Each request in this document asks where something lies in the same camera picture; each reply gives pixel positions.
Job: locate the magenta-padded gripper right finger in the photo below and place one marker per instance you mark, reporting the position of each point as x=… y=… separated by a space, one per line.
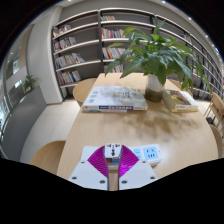
x=136 y=173

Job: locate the white power strip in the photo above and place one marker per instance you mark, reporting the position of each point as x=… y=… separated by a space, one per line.
x=150 y=153

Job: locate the green potted plant white pot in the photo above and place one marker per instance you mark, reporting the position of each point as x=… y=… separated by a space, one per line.
x=155 y=61

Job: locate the yellow picture-cover book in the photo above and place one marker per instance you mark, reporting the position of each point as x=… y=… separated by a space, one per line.
x=178 y=100

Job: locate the light wooden slatted chair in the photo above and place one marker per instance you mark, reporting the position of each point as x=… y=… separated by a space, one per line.
x=216 y=105

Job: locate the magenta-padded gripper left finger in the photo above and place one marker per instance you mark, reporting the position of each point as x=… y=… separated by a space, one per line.
x=88 y=173

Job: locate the small white charger block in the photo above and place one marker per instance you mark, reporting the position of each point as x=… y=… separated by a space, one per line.
x=113 y=151

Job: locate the small green floor plant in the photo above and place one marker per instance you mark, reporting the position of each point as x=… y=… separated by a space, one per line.
x=29 y=83

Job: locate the round ceiling lights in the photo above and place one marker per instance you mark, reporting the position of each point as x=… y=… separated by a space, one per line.
x=217 y=50

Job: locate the grey book shelf unit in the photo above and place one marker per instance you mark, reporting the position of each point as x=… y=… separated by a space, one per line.
x=83 y=50

